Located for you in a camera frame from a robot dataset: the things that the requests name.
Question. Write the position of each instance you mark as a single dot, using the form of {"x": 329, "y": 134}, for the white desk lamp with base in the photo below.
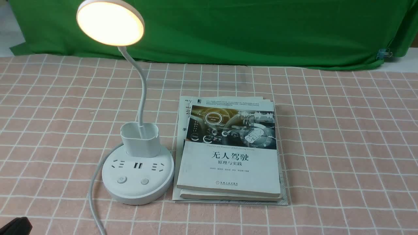
{"x": 140, "y": 169}

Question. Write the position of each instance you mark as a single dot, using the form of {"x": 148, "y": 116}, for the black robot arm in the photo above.
{"x": 17, "y": 226}

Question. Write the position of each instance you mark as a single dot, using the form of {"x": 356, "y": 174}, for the bottom book or magazine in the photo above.
{"x": 207, "y": 197}

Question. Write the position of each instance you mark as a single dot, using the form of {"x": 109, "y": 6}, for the top book with car cover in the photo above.
{"x": 228, "y": 163}

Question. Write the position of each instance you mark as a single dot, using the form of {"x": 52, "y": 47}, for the pink checkered tablecloth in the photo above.
{"x": 348, "y": 143}

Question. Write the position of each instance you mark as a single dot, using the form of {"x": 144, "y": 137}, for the green backdrop cloth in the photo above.
{"x": 341, "y": 35}

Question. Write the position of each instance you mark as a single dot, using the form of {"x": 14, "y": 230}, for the blue binder clip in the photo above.
{"x": 384, "y": 53}

